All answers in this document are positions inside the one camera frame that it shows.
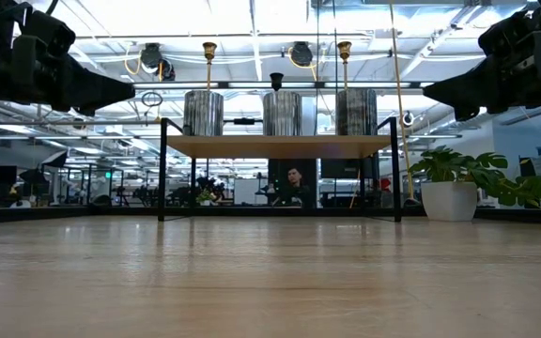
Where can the white plant pot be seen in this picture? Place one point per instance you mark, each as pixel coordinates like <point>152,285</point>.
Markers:
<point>449,202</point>

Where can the wooden shelf black metal frame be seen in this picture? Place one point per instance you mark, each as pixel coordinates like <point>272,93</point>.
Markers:
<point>280,146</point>

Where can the small potted desk plant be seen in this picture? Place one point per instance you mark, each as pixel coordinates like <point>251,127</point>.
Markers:
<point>205,196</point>

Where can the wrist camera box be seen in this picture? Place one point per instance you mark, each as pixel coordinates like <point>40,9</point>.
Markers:
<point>510,33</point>
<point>50,33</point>

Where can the short black candle holder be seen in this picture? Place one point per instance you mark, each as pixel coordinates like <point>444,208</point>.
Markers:
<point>277,80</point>

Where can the silver candle jar flower label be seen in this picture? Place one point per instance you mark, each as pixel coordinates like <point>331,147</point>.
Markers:
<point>203,115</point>

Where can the person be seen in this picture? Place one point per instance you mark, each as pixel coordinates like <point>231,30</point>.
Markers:
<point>294,179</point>

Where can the black wall screen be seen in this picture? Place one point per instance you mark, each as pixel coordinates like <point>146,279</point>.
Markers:
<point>341,168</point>

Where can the silver ribbed candle tin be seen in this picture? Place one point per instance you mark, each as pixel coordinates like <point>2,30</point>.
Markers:
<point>282,115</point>

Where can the black cell frame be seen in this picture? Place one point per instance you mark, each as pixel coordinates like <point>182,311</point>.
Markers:
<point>40,215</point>

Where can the silver candle tin orange label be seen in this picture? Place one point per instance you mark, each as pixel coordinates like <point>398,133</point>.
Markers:
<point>356,115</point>

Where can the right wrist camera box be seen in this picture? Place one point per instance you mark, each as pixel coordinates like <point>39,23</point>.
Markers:
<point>510,33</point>

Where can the black studio light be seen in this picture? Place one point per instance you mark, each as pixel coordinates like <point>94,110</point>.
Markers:
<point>55,158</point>

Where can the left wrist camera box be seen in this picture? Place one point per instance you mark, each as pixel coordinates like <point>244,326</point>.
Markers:
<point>50,33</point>

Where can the green monstera plant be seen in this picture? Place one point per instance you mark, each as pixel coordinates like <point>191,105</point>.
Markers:
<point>458,166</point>

